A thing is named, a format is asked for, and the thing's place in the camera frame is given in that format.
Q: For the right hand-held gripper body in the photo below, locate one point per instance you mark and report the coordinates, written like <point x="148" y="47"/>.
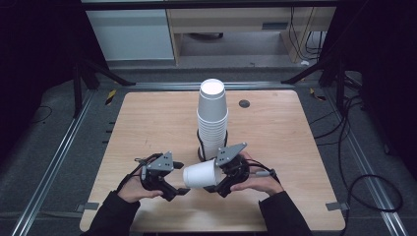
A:
<point x="231" y="154"/>

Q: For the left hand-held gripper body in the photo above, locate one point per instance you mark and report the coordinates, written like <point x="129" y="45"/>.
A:
<point x="159" y="165"/>

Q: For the dark cup holder rack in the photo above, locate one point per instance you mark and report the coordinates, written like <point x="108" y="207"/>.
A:
<point x="226" y="137"/>

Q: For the single white paper cup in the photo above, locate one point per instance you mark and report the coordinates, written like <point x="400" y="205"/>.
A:
<point x="201" y="173"/>

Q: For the stack of white cups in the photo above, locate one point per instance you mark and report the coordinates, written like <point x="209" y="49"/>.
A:
<point x="212" y="111"/>

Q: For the person's left hand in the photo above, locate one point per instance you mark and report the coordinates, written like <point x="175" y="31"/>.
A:
<point x="132" y="190"/>

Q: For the person's right hand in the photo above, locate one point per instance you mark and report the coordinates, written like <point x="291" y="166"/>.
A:
<point x="262" y="183"/>

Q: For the black metal stand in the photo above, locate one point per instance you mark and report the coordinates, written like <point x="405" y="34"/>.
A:
<point x="341" y="82"/>
<point x="78" y="88"/>

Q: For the white cabinet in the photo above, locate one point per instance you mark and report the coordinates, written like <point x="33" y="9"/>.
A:
<point x="131" y="34"/>

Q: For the wooden desk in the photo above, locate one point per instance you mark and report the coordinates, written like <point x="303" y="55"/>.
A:
<point x="229" y="18"/>

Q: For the aluminium floor rail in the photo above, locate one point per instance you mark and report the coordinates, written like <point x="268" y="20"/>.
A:
<point x="170" y="86"/>
<point x="52" y="164"/>
<point x="364" y="157"/>

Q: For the grey table bracket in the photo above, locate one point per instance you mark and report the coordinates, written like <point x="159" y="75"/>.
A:
<point x="88" y="206"/>
<point x="337" y="206"/>

